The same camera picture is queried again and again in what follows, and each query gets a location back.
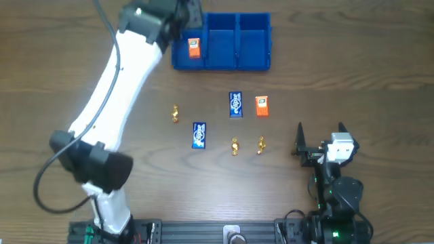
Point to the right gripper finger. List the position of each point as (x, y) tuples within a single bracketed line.
[(342, 128), (300, 144)]

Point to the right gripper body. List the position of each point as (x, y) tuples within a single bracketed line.
[(313, 156)]

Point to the orange candy box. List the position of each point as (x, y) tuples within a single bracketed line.
[(194, 49), (261, 106)]

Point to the blue candy pack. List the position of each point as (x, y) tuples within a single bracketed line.
[(235, 104), (199, 135)]

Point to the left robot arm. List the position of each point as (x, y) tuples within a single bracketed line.
[(122, 88)]

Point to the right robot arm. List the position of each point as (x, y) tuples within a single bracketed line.
[(346, 193)]

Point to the gold wrapped candy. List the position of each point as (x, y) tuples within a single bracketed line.
[(261, 145), (234, 145), (175, 113)]

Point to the blue tray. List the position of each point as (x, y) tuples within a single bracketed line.
[(252, 51)]

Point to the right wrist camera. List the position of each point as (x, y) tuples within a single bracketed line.
[(340, 145)]

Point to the mounting rail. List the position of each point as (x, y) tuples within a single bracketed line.
[(196, 232)]

